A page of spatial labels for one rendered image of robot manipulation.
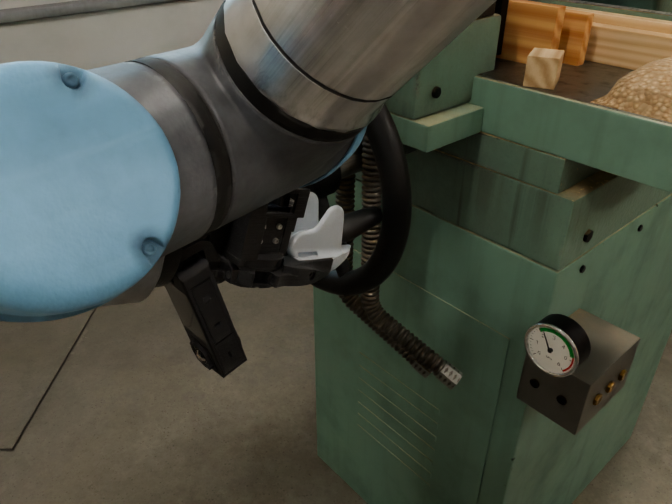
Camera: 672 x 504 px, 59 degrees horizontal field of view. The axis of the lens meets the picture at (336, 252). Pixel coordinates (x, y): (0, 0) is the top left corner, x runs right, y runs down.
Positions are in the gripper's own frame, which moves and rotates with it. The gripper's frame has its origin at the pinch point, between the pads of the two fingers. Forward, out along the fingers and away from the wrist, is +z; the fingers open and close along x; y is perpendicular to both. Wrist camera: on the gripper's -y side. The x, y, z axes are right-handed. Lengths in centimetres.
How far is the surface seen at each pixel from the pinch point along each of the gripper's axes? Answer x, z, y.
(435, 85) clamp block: 3.8, 12.2, 17.0
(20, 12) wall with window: 134, 12, 8
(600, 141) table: -11.7, 19.5, 16.1
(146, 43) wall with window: 137, 47, 7
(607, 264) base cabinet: -10.5, 39.4, 1.4
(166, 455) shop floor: 56, 26, -74
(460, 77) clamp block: 3.8, 16.0, 18.5
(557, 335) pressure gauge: -14.8, 20.1, -3.7
